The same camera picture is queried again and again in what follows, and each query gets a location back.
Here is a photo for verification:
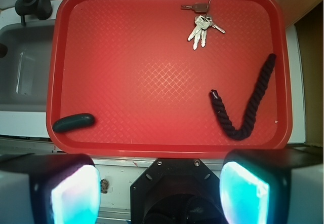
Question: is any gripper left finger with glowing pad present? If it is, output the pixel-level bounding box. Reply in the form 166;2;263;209
1;154;101;223

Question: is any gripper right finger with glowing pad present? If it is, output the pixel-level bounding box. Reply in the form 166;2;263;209
219;149;323;223

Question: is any dark green oblong object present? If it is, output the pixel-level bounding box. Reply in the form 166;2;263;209
52;113;95;133

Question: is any grey sink basin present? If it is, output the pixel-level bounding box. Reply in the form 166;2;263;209
1;20;54;112

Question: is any red plastic tray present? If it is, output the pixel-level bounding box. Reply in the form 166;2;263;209
46;0;292;159

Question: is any silver key bunch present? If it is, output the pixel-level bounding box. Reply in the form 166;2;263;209
181;0;226;50

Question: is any black faucet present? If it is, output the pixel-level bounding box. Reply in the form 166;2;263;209
15;0;53;26

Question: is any black twisted rope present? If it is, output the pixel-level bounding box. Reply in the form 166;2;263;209
209;53;277;141

